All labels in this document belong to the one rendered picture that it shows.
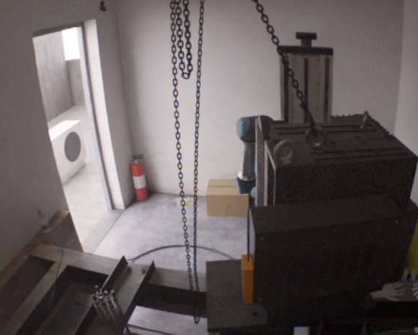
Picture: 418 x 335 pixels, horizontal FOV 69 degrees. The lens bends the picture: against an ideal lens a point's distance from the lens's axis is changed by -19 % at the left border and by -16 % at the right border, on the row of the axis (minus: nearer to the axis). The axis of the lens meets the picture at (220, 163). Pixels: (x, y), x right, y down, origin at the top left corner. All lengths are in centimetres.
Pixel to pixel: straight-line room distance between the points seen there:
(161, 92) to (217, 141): 77
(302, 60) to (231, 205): 182
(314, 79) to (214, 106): 149
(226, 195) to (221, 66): 124
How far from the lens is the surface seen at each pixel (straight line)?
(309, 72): 227
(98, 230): 369
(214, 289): 160
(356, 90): 341
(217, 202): 353
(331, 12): 328
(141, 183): 392
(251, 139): 204
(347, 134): 125
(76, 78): 864
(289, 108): 228
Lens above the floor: 206
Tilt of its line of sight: 26 degrees down
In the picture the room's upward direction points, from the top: 3 degrees counter-clockwise
